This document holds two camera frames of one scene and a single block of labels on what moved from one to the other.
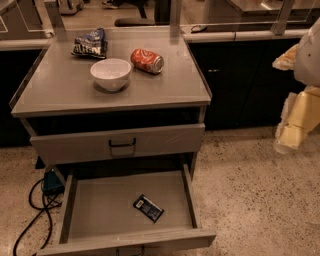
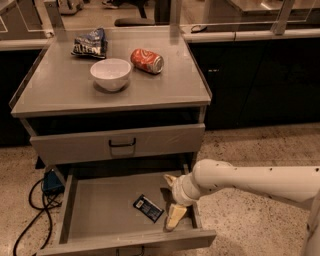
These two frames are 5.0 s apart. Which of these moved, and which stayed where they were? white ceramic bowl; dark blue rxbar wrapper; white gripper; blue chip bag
Moved: white gripper
Stayed: white ceramic bowl; dark blue rxbar wrapper; blue chip bag
